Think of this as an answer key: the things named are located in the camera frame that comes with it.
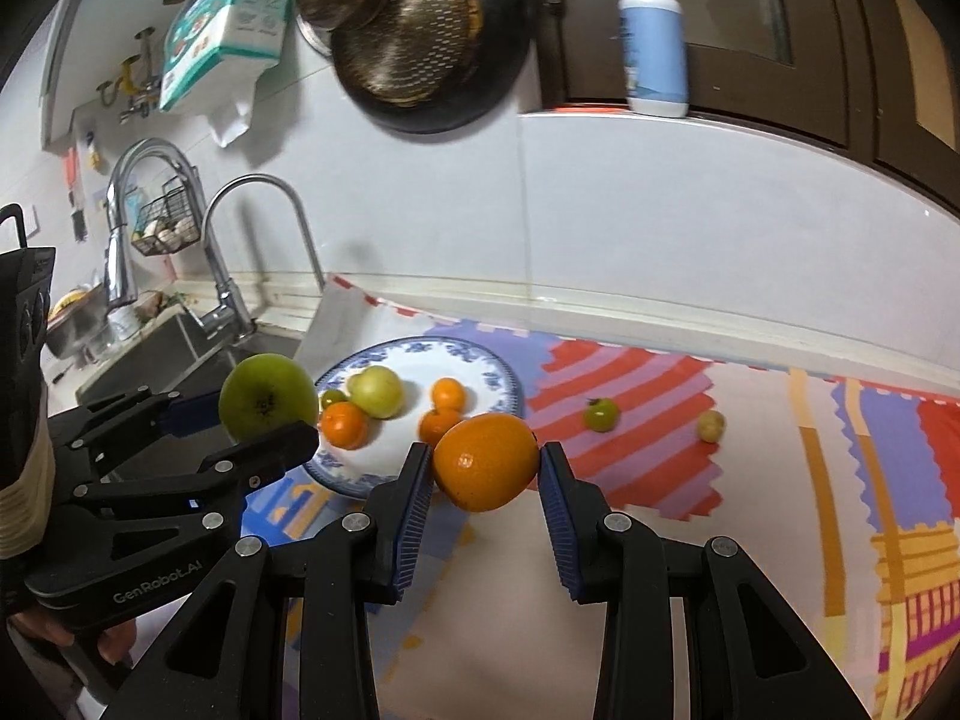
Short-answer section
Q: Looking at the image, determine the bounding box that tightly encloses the small green fruit front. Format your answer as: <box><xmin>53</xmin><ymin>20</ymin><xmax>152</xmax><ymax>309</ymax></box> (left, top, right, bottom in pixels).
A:
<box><xmin>319</xmin><ymin>388</ymin><xmax>348</xmax><ymax>411</ymax></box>

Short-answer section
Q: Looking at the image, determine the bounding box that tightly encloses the teal white tissue package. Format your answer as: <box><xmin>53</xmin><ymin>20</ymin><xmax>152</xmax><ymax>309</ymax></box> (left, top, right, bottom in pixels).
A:
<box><xmin>160</xmin><ymin>0</ymin><xmax>291</xmax><ymax>148</ymax></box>

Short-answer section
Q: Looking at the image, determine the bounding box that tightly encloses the small green fruit back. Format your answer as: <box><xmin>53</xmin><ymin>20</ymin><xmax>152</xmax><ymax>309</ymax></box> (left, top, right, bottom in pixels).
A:
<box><xmin>583</xmin><ymin>398</ymin><xmax>620</xmax><ymax>434</ymax></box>

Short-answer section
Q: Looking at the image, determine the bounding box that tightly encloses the small orange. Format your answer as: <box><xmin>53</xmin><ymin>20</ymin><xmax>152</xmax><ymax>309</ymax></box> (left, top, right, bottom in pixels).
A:
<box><xmin>430</xmin><ymin>377</ymin><xmax>469</xmax><ymax>413</ymax></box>
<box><xmin>433</xmin><ymin>413</ymin><xmax>540</xmax><ymax>514</ymax></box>

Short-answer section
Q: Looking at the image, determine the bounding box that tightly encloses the small tan fruit right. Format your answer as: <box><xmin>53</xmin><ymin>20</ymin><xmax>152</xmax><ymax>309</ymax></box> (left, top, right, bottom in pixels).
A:
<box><xmin>697</xmin><ymin>410</ymin><xmax>727</xmax><ymax>445</ymax></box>

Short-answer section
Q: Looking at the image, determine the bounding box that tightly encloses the colourful patterned table mat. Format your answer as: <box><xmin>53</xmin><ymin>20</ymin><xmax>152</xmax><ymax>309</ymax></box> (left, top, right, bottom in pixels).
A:
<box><xmin>148</xmin><ymin>273</ymin><xmax>960</xmax><ymax>720</ymax></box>

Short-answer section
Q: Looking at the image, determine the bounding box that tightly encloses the steel kitchen sink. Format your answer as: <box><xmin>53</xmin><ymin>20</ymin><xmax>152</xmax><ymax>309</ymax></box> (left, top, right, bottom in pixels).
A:
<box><xmin>41</xmin><ymin>288</ymin><xmax>309</xmax><ymax>411</ymax></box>

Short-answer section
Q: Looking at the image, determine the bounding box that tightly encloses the chrome kitchen faucet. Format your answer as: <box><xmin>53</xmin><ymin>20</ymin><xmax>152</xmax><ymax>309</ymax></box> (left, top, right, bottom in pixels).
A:
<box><xmin>103</xmin><ymin>137</ymin><xmax>203</xmax><ymax>310</ymax></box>

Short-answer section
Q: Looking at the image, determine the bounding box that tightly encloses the blue rimmed white plate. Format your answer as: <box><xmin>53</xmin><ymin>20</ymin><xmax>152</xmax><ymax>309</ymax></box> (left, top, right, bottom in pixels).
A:
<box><xmin>304</xmin><ymin>337</ymin><xmax>524</xmax><ymax>499</ymax></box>

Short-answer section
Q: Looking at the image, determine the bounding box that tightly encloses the dark wooden window frame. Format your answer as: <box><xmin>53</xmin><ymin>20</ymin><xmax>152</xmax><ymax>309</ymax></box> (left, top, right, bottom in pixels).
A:
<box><xmin>534</xmin><ymin>0</ymin><xmax>958</xmax><ymax>210</ymax></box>

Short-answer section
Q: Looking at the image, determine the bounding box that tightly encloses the small green fruit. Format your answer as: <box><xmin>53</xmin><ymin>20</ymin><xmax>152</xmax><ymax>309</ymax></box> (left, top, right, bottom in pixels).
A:
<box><xmin>583</xmin><ymin>398</ymin><xmax>620</xmax><ymax>434</ymax></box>
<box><xmin>319</xmin><ymin>388</ymin><xmax>348</xmax><ymax>411</ymax></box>

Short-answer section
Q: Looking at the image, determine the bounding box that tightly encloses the chrome gooseneck faucet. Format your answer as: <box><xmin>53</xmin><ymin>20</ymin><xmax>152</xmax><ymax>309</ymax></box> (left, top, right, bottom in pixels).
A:
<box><xmin>200</xmin><ymin>172</ymin><xmax>329</xmax><ymax>343</ymax></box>

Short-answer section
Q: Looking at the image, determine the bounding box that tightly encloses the blue white pump bottle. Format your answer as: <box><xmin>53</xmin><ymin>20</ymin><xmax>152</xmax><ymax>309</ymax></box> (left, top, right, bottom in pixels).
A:
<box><xmin>619</xmin><ymin>0</ymin><xmax>688</xmax><ymax>119</ymax></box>

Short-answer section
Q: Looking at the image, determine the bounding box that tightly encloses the operator hand under gripper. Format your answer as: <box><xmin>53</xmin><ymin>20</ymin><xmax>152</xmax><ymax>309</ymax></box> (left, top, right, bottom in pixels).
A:
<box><xmin>10</xmin><ymin>608</ymin><xmax>137</xmax><ymax>665</ymax></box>

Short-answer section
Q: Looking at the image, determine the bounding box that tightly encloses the large orange with stem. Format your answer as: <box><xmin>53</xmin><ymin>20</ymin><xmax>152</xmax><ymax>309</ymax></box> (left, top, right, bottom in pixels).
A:
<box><xmin>418</xmin><ymin>408</ymin><xmax>462</xmax><ymax>447</ymax></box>

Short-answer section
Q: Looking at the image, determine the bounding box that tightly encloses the green apple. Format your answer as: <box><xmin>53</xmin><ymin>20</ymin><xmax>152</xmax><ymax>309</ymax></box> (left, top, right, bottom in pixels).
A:
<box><xmin>218</xmin><ymin>353</ymin><xmax>319</xmax><ymax>444</ymax></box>
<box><xmin>347</xmin><ymin>366</ymin><xmax>405</xmax><ymax>419</ymax></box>

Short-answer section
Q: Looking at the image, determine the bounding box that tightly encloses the black hanging frying pan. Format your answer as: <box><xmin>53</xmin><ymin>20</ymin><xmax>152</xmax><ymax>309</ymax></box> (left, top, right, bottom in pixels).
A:
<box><xmin>331</xmin><ymin>0</ymin><xmax>532</xmax><ymax>135</ymax></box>

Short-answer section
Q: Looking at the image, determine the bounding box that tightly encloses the wire sponge basket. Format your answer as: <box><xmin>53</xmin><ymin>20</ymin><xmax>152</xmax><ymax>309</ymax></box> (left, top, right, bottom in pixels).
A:
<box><xmin>130</xmin><ymin>179</ymin><xmax>200</xmax><ymax>257</ymax></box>

